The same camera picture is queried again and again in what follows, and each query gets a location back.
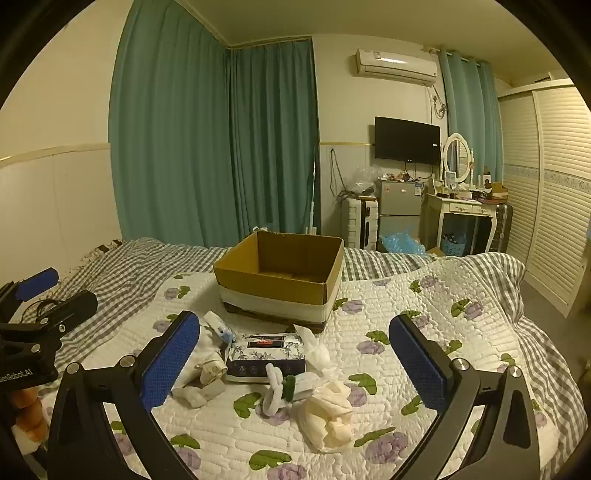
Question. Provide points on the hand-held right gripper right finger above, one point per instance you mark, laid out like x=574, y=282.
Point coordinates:
x=418, y=364

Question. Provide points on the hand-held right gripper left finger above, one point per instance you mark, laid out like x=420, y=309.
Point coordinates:
x=168, y=360

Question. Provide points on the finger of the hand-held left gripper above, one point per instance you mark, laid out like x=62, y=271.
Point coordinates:
x=36, y=282
x=69, y=308

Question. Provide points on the white sock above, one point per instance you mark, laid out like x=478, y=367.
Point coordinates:
x=196, y=394

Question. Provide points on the floral tissue pack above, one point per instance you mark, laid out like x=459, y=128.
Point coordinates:
x=265, y=353

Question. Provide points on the white knotted plastic bag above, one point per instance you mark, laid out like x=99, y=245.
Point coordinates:
x=316, y=353

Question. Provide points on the cream cloth bundle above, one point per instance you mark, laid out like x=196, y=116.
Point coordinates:
x=325, y=415

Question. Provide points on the white green pipe cleaner toy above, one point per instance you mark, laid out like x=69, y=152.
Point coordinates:
x=276, y=390

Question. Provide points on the cardboard box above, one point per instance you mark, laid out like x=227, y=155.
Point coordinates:
x=272, y=286

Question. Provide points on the person's left hand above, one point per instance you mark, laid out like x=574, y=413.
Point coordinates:
x=30, y=408

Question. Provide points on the floral quilted blanket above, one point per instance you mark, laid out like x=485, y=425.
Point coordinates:
x=369, y=392

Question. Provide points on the brown patterned pillow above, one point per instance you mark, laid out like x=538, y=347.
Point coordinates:
x=99, y=251

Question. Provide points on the blue laundry basket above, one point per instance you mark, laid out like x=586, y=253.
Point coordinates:
x=453, y=247

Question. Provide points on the blue plastic bag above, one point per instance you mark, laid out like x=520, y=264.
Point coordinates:
x=399, y=242

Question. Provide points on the white suitcase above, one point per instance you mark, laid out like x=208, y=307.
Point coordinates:
x=353, y=221

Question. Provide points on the dark suitcase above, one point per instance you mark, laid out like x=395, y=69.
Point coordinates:
x=501, y=226

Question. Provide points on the grey mini fridge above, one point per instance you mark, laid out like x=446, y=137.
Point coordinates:
x=399, y=203

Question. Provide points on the white dressing table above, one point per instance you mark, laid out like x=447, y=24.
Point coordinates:
x=466, y=207

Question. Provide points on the clear plastic bag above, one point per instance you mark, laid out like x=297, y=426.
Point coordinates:
x=362, y=182

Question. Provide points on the small brown box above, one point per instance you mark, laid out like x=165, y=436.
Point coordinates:
x=498, y=190

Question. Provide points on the teal curtain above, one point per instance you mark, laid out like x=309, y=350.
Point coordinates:
x=471, y=115
x=274, y=138
x=171, y=138

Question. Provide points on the white pole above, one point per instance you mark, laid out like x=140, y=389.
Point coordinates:
x=313, y=194

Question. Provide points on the white oval vanity mirror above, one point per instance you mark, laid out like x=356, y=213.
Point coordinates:
x=457, y=154

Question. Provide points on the white louvred wardrobe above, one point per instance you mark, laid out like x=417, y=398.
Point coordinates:
x=554, y=194

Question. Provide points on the white air conditioner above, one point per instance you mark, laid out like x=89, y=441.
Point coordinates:
x=397, y=67

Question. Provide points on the black wall television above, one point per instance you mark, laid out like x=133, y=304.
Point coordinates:
x=406, y=140

